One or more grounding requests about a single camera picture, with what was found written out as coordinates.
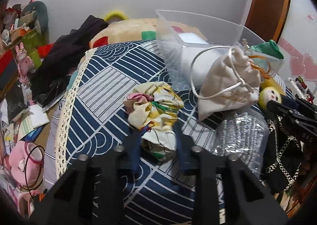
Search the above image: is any pink plush toy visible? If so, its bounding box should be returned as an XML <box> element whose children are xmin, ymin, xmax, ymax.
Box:
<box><xmin>9</xmin><ymin>141</ymin><xmax>44</xmax><ymax>188</ymax></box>

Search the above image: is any white sliding wardrobe door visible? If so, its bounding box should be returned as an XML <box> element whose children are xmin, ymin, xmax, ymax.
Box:
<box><xmin>278</xmin><ymin>0</ymin><xmax>316</xmax><ymax>97</ymax></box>

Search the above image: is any green bottle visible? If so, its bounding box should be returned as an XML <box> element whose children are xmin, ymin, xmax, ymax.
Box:
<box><xmin>29</xmin><ymin>48</ymin><xmax>42</xmax><ymax>69</ymax></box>

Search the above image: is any green cardboard box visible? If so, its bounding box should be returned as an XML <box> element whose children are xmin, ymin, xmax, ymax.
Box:
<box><xmin>21</xmin><ymin>29</ymin><xmax>47</xmax><ymax>52</ymax></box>

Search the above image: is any grey green plush toy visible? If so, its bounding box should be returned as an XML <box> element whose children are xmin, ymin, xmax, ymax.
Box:
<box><xmin>18</xmin><ymin>1</ymin><xmax>48</xmax><ymax>35</ymax></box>

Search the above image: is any red box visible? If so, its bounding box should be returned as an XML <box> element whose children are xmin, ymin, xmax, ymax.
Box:
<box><xmin>0</xmin><ymin>49</ymin><xmax>13</xmax><ymax>75</ymax></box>

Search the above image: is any clear plastic storage box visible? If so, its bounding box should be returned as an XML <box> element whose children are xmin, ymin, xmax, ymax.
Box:
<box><xmin>154</xmin><ymin>9</ymin><xmax>285</xmax><ymax>92</ymax></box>

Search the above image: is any black clothes pile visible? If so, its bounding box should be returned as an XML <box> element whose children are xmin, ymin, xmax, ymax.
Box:
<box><xmin>30</xmin><ymin>15</ymin><xmax>109</xmax><ymax>107</ymax></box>

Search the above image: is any blue white patterned cloth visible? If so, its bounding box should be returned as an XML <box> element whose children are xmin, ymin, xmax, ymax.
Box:
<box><xmin>50</xmin><ymin>39</ymin><xmax>293</xmax><ymax>225</ymax></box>

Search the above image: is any beige patchwork blanket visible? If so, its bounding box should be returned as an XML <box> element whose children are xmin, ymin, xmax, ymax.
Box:
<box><xmin>88</xmin><ymin>17</ymin><xmax>206</xmax><ymax>49</ymax></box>

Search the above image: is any yellow sponge doll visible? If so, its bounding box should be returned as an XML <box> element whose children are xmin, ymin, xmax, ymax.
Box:
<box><xmin>258</xmin><ymin>78</ymin><xmax>286</xmax><ymax>110</ymax></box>

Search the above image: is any green knitted cloth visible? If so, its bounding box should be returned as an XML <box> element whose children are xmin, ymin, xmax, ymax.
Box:
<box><xmin>250</xmin><ymin>40</ymin><xmax>284</xmax><ymax>60</ymax></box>

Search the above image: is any silver glitter mesh bag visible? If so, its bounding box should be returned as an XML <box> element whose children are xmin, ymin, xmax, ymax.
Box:
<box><xmin>210</xmin><ymin>108</ymin><xmax>269</xmax><ymax>177</ymax></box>

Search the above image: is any floral fabric scrunchie pouch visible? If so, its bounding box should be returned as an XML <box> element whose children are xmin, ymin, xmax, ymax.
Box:
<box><xmin>123</xmin><ymin>82</ymin><xmax>184</xmax><ymax>161</ymax></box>

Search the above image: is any cream drawstring pouch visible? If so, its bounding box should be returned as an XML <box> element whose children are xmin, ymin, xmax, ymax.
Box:
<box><xmin>190</xmin><ymin>45</ymin><xmax>261</xmax><ymax>121</ymax></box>

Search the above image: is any yellow foam headboard arc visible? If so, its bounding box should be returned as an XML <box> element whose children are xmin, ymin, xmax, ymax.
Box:
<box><xmin>103</xmin><ymin>10</ymin><xmax>129</xmax><ymax>23</ymax></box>

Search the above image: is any brown wooden door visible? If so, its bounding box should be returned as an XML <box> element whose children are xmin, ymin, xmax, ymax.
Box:
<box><xmin>245</xmin><ymin>0</ymin><xmax>291</xmax><ymax>42</ymax></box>

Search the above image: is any pink rabbit figurine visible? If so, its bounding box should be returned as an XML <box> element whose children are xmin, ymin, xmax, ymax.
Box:
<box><xmin>15</xmin><ymin>42</ymin><xmax>33</xmax><ymax>85</ymax></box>

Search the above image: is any black chain purse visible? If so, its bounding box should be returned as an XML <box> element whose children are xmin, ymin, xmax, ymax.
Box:
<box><xmin>261</xmin><ymin>112</ymin><xmax>303</xmax><ymax>194</ymax></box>

